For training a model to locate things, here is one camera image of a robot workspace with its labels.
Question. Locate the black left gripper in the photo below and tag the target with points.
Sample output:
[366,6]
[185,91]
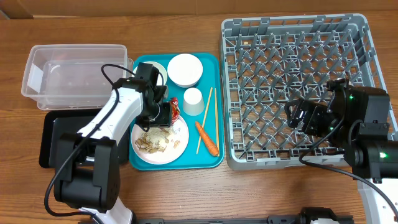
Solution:
[164,120]

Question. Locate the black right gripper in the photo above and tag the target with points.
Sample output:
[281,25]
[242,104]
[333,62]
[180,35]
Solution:
[316,116]

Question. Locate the red foil wrapper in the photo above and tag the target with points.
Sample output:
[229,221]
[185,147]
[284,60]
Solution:
[175,109]

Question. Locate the white plate with food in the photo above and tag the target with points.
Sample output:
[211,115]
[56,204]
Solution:
[160,146]

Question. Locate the pale green bowl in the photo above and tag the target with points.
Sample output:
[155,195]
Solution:
[151,74]

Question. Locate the white cup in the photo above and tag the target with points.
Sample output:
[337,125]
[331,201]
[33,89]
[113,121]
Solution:
[193,103]

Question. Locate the pink bowl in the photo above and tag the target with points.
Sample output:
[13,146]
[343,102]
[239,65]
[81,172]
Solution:
[185,70]

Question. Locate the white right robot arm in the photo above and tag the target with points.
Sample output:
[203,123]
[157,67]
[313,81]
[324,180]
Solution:
[355,121]

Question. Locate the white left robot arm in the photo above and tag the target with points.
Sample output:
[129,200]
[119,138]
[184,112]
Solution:
[87,175]

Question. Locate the grey dishwasher rack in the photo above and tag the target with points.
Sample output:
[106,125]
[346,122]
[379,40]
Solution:
[268,61]

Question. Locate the teal serving tray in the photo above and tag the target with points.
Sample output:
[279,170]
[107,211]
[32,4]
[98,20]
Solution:
[195,140]

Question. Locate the left wooden chopstick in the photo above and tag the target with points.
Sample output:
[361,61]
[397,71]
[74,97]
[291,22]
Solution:
[204,118]

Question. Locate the wooden chopstick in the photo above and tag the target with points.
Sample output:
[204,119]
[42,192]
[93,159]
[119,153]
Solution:
[204,118]
[217,124]

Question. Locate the right wooden chopstick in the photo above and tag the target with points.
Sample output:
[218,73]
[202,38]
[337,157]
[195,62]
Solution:
[217,124]

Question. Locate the orange carrot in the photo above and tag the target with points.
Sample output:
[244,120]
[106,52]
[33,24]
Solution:
[210,145]

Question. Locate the clear plastic bin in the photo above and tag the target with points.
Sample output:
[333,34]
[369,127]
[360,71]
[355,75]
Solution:
[69,77]

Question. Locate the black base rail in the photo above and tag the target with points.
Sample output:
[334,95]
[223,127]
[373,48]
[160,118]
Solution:
[307,215]

